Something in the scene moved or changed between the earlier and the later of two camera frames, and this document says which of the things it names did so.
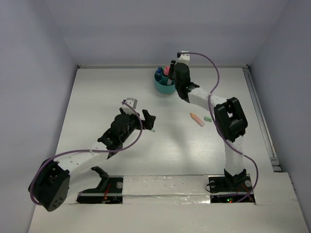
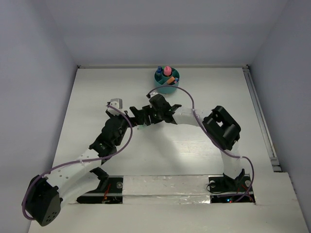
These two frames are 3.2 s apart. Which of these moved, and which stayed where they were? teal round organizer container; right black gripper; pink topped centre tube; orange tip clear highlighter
Moved: right black gripper
Stayed: orange tip clear highlighter; teal round organizer container; pink topped centre tube
